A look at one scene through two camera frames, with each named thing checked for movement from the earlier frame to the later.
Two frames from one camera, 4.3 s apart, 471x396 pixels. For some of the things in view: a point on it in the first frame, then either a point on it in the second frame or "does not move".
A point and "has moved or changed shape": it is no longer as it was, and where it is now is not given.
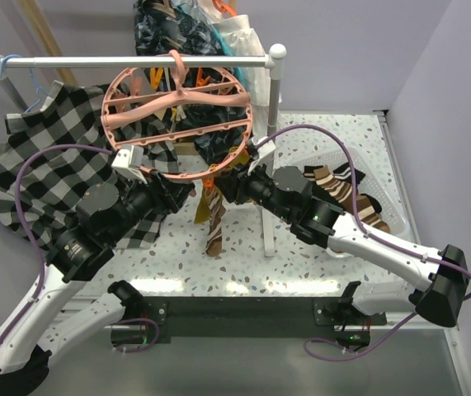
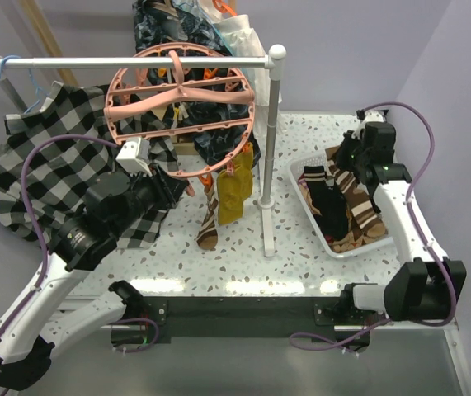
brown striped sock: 217,211 has moved or changed shape
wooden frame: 34,12 does not move
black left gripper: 168,195 does not move
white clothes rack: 273,59 does not move
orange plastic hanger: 223,8 does not move
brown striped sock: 342,193 has moved or changed shape
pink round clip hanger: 191,124 has moved or changed shape
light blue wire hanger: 38,88 does not move
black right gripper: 233,186 to 347,141
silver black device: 263,152 to 371,115
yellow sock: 204,210 to 230,199
